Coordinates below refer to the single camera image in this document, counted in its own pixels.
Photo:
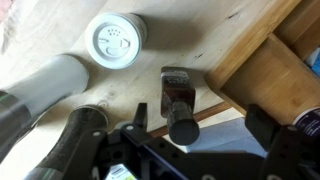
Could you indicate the blue tissue box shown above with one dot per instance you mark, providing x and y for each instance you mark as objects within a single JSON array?
[{"x": 226, "y": 136}]

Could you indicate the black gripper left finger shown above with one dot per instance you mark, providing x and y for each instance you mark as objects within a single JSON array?
[{"x": 90, "y": 146}]

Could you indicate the brown glass bottle black cap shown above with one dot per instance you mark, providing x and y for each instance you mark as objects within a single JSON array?
[{"x": 176, "y": 96}]

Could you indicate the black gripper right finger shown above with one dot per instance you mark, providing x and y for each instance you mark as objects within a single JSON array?
[{"x": 283, "y": 150}]

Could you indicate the wooden organizer tray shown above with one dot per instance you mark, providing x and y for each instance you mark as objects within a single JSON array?
[{"x": 273, "y": 76}]

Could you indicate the white shaker jar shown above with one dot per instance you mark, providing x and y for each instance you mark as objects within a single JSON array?
[{"x": 113, "y": 40}]

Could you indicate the dark textured grinder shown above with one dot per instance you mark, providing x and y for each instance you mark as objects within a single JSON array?
[{"x": 71, "y": 133}]

